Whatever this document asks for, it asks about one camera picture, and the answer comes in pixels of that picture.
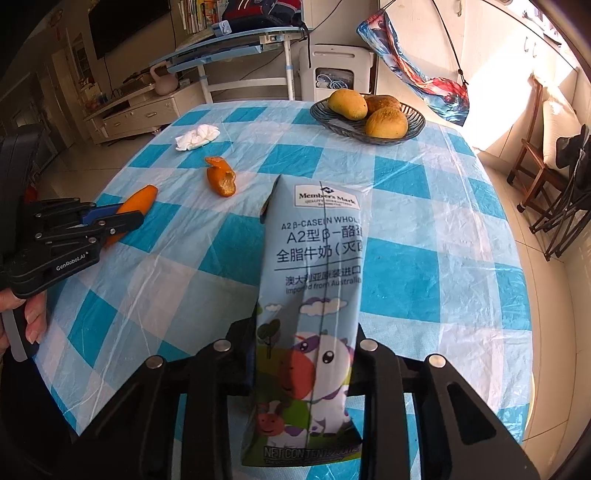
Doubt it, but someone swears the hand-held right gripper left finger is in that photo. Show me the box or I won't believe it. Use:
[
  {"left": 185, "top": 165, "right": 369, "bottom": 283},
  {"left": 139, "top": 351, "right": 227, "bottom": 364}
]
[{"left": 76, "top": 318, "right": 257, "bottom": 480}]

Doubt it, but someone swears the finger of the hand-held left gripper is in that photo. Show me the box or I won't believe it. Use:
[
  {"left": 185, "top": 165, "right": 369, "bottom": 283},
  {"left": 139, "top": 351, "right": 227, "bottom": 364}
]
[
  {"left": 33, "top": 198, "right": 123, "bottom": 230},
  {"left": 39, "top": 211, "right": 144, "bottom": 246}
]

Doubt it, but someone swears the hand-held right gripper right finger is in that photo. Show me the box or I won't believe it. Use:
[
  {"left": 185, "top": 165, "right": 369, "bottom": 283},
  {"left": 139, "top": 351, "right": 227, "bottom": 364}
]
[{"left": 353, "top": 323, "right": 541, "bottom": 480}]

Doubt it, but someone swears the long orange peel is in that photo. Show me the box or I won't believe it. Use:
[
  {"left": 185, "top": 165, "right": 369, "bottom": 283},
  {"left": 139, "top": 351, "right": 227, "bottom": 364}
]
[{"left": 102, "top": 185, "right": 158, "bottom": 247}]

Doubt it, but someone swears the pale blue milk carton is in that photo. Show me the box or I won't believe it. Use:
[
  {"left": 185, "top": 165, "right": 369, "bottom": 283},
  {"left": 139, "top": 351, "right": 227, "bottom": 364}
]
[{"left": 240, "top": 174, "right": 372, "bottom": 469}]

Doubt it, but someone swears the person's left hand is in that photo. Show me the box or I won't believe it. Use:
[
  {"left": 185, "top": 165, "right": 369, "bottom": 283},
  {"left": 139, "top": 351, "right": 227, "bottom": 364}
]
[{"left": 0, "top": 285, "right": 48, "bottom": 346}]

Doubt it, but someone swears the cream television cabinet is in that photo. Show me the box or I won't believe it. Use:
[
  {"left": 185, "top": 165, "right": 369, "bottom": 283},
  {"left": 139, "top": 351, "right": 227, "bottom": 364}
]
[{"left": 83, "top": 83, "right": 206, "bottom": 147}]

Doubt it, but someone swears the curled orange peel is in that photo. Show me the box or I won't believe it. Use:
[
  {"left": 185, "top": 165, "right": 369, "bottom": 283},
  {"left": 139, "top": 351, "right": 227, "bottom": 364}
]
[{"left": 205, "top": 157, "right": 236, "bottom": 198}]

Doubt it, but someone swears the blue checked tablecloth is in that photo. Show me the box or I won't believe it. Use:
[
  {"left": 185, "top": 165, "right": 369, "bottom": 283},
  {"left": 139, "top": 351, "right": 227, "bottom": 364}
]
[{"left": 34, "top": 99, "right": 536, "bottom": 444}]

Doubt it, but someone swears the crumpled white tissue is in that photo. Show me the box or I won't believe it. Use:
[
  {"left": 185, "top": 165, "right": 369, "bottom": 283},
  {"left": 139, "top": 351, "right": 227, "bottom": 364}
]
[{"left": 174, "top": 124, "right": 221, "bottom": 153}]

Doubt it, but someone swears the pink kettlebell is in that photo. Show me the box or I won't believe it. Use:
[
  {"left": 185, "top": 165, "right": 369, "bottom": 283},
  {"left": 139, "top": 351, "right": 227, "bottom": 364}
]
[{"left": 149, "top": 62, "right": 177, "bottom": 96}]

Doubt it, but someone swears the black flat television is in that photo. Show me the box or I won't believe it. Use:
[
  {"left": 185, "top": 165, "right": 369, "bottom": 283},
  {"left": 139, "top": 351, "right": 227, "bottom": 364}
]
[{"left": 88, "top": 0, "right": 172, "bottom": 60}]

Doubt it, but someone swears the blue white study desk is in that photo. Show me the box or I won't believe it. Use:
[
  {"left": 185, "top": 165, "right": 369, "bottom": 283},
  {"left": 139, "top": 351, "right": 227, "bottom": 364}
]
[{"left": 148, "top": 25, "right": 315, "bottom": 104}]

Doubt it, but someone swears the row of books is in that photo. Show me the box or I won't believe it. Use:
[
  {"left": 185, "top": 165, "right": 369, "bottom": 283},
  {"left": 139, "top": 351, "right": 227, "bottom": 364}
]
[{"left": 178, "top": 0, "right": 218, "bottom": 34}]

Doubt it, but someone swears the speckled yellow mango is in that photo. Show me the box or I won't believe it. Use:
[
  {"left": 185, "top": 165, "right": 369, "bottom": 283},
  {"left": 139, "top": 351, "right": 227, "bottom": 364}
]
[{"left": 366, "top": 107, "right": 409, "bottom": 139}]

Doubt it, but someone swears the dark woven fruit basket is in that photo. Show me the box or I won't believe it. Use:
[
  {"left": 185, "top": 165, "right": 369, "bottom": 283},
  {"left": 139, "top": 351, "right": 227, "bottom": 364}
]
[{"left": 310, "top": 95, "right": 426, "bottom": 146}]

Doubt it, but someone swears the dark blue red backpack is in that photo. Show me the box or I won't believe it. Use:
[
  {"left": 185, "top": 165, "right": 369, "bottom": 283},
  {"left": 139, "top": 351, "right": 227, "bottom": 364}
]
[{"left": 221, "top": 0, "right": 303, "bottom": 31}]

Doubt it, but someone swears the dark wooden chair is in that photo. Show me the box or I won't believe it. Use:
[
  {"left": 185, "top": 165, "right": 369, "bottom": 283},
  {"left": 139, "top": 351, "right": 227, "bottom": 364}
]
[{"left": 507, "top": 74, "right": 573, "bottom": 214}]

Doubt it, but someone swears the white air purifier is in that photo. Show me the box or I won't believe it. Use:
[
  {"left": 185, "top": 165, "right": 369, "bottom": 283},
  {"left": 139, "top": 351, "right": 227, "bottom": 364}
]
[{"left": 299, "top": 43, "right": 376, "bottom": 102}]

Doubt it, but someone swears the black folding chair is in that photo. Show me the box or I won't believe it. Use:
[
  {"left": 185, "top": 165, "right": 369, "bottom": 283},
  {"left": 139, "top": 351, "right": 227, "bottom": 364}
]
[{"left": 529, "top": 127, "right": 591, "bottom": 260}]

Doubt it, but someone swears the colourful printed hanging bag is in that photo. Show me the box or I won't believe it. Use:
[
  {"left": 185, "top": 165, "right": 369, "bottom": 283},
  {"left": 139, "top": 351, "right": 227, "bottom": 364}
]
[{"left": 356, "top": 0, "right": 471, "bottom": 126}]

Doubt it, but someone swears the white pillow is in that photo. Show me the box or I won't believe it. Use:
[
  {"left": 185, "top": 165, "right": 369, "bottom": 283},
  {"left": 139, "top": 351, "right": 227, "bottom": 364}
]
[{"left": 541, "top": 95, "right": 583, "bottom": 168}]

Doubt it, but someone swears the white storage cabinet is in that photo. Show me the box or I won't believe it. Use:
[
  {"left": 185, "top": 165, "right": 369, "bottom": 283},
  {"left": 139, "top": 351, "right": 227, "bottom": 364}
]
[{"left": 376, "top": 0, "right": 580, "bottom": 153}]

